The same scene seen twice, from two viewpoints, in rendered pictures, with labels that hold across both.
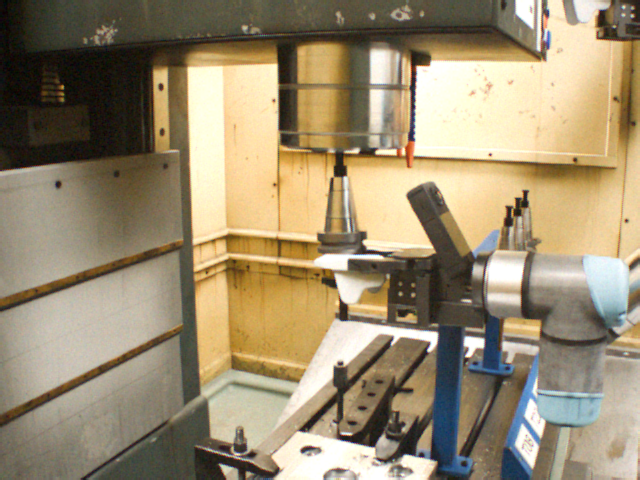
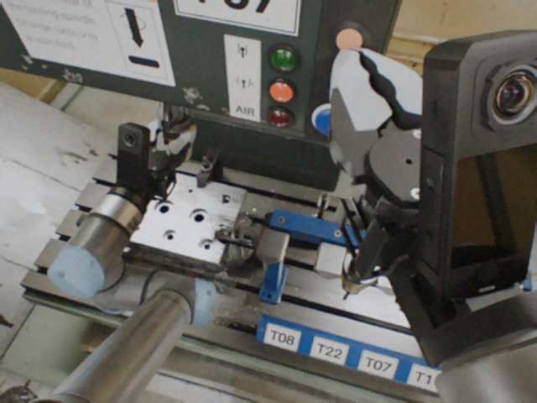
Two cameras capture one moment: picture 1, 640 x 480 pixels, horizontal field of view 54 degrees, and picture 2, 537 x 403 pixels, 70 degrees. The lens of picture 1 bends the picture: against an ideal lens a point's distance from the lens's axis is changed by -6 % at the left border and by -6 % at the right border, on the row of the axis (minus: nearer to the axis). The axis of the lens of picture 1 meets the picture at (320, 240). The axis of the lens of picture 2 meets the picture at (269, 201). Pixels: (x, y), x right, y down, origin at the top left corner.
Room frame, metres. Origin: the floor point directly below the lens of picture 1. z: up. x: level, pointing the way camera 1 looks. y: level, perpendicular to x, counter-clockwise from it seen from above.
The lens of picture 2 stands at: (0.88, -0.58, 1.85)
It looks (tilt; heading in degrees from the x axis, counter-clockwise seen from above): 56 degrees down; 78
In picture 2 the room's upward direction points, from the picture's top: 3 degrees clockwise
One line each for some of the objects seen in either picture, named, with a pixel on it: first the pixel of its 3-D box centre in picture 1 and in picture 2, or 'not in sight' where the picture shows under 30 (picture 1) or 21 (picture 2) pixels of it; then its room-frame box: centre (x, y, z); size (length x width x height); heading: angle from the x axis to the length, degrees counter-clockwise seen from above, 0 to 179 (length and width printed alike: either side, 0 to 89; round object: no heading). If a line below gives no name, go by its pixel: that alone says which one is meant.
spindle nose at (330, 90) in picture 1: (343, 96); not in sight; (0.80, -0.03, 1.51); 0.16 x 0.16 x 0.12
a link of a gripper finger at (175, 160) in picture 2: not in sight; (171, 156); (0.80, -0.10, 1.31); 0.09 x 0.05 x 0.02; 49
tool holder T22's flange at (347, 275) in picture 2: not in sight; (360, 269); (1.11, -0.33, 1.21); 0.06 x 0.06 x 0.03
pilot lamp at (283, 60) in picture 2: not in sight; (283, 60); (0.94, -0.32, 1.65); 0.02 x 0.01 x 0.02; 155
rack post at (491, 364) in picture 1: (495, 309); not in sight; (1.38, -0.39, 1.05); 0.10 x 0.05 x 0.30; 65
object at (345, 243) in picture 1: (341, 240); (174, 118); (0.81, -0.03, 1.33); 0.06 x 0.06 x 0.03
